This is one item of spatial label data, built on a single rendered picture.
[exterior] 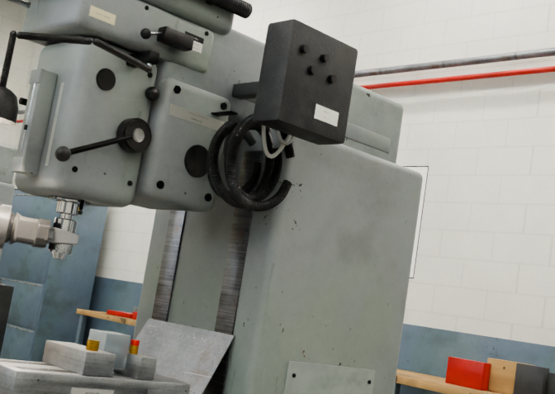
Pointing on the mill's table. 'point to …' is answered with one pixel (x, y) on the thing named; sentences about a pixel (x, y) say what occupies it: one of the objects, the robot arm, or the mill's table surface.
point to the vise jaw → (78, 358)
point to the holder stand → (4, 308)
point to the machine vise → (143, 365)
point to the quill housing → (90, 125)
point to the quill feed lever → (131, 138)
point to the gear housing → (113, 21)
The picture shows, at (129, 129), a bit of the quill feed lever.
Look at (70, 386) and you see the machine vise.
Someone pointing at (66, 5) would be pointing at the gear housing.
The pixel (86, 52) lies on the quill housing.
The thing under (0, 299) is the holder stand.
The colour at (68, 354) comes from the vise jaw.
